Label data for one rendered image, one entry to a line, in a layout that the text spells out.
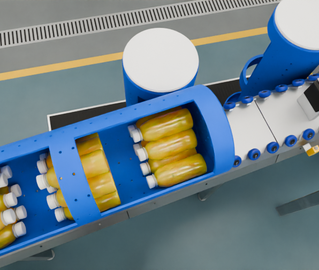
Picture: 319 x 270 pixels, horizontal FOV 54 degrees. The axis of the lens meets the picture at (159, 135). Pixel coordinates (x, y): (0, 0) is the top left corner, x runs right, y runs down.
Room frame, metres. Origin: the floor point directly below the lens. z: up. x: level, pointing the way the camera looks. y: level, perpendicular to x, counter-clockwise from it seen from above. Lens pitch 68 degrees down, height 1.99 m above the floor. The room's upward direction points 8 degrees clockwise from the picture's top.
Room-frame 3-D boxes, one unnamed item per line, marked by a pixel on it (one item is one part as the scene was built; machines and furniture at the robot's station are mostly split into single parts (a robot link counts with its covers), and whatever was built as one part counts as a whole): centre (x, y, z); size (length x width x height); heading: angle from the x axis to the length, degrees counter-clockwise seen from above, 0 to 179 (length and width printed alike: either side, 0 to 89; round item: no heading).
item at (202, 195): (0.42, -0.33, 0.31); 0.06 x 0.06 x 0.63; 28
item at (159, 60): (0.68, 0.03, 1.03); 0.28 x 0.28 x 0.01
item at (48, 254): (-0.05, 0.54, 0.31); 0.06 x 0.06 x 0.63; 28
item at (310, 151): (0.47, -0.56, 0.92); 0.08 x 0.03 x 0.05; 28
